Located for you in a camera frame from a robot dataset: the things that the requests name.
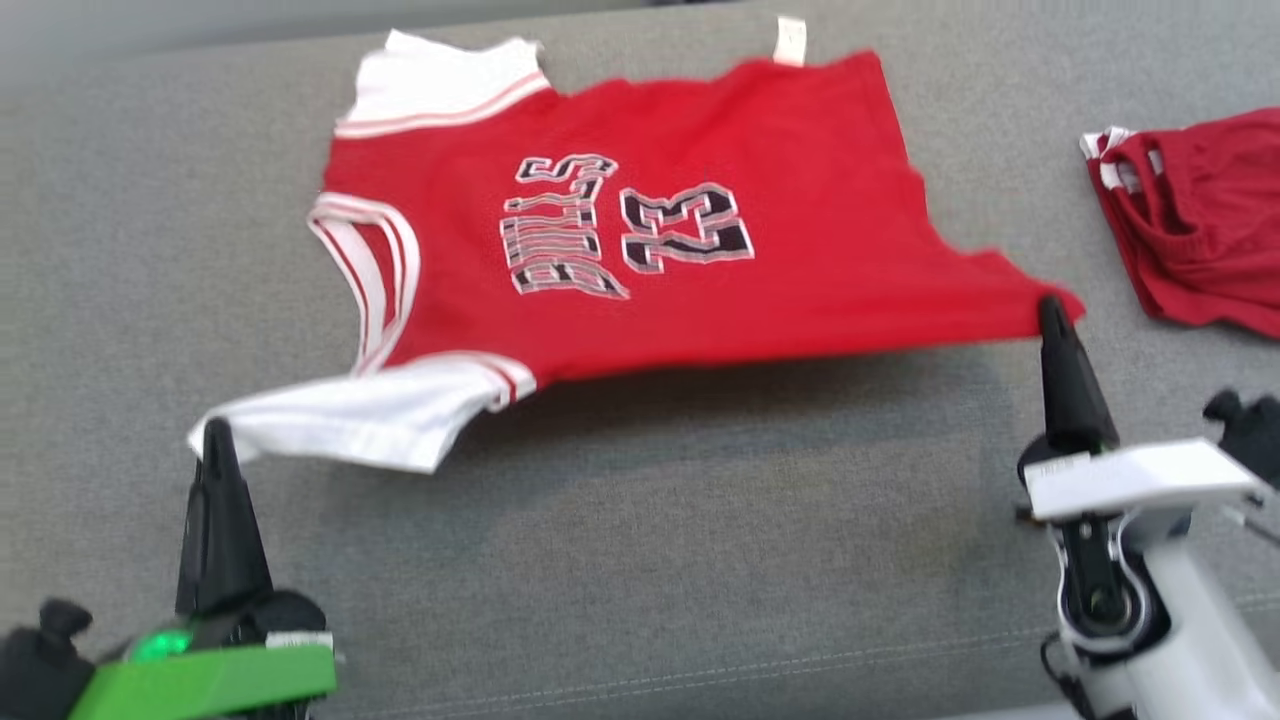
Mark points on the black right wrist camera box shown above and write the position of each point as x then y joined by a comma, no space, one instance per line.
1250,435

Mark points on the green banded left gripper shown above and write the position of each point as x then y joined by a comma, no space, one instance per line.
210,680

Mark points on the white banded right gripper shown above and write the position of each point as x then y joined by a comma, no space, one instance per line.
1140,480

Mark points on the dark red white-trimmed garment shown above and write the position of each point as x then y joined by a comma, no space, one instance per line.
1210,230

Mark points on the grey fabric sofa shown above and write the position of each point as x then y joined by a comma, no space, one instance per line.
650,560

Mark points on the red white basketball jersey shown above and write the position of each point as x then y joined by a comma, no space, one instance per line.
820,220

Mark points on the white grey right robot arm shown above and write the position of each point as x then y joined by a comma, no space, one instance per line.
1190,640

